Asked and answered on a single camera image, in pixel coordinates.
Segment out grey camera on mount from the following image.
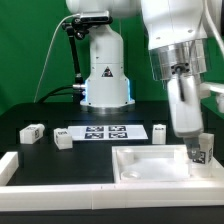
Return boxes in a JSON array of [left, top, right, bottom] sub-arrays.
[[80, 11, 110, 23]]

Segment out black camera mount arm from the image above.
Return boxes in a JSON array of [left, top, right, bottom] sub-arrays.
[[62, 21, 84, 103]]

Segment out black cables at base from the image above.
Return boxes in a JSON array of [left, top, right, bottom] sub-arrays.
[[36, 85, 83, 104]]

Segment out white cable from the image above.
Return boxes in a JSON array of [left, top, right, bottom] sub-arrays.
[[33, 13, 81, 103]]

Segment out white sheet with markers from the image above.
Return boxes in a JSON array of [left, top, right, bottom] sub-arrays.
[[68, 125, 148, 141]]

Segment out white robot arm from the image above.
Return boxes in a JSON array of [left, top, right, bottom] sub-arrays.
[[66, 0, 224, 159]]

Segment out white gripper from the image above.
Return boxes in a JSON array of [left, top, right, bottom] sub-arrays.
[[166, 73, 224, 160]]

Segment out white square table top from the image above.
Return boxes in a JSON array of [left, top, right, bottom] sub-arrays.
[[112, 145, 224, 183]]

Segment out white U-shaped fence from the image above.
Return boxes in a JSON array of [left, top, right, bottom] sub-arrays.
[[0, 152, 224, 211]]

